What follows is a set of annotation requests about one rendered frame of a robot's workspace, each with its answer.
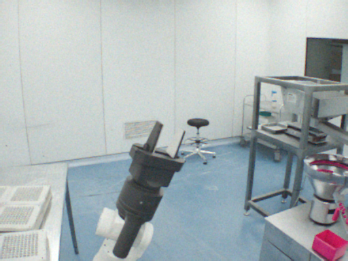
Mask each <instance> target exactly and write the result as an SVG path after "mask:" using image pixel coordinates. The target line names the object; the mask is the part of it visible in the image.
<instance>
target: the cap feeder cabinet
mask: <svg viewBox="0 0 348 261"><path fill-rule="evenodd" d="M310 210H311V201H310V202H307V203H304V204H301V205H299V206H297V207H293V208H291V209H287V210H286V211H282V212H280V213H276V214H273V215H272V216H268V217H266V218H265V219H264V220H265V229H264V236H263V240H262V249H261V250H260V259H259V260H258V261H329V260H328V259H327V258H326V257H324V256H323V255H321V254H319V252H317V251H315V250H314V249H313V248H312V244H313V240H314V236H315V235H317V234H319V233H321V232H323V231H324V230H327V229H328V230H331V232H333V233H334V234H336V235H338V236H339V237H341V238H343V239H344V240H346V241H348V234H347V232H346V230H345V227H344V225H343V222H342V221H343V220H342V219H341V215H340V214H339V216H338V219H339V220H340V221H339V222H336V221H334V222H333V223H330V224H327V223H326V224H324V223H319V222H316V223H314V224H311V222H312V221H314V220H313V219H311V217H310V215H309V212H310ZM335 261H348V244H347V248H346V252H345V254H344V255H342V256H341V257H339V258H337V259H336V260H335Z"/></svg>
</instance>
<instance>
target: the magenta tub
mask: <svg viewBox="0 0 348 261"><path fill-rule="evenodd" d="M347 244H348V241H346V240H344V239H343V238H341V237H339V236H338V235H336V234H334V233H333V232H331V230H328V229H327V230H324V231H323V232H321V233H319V234H317V235H315V236H314V240H313V244H312V248H313V249H314V250H315V251H317V252H319V254H321V255H323V256H324V257H326V258H327V259H328V260H329V261H335V260H336V259H337V258H339V257H341V256H342V255H344V254H345V252H346V248H347Z"/></svg>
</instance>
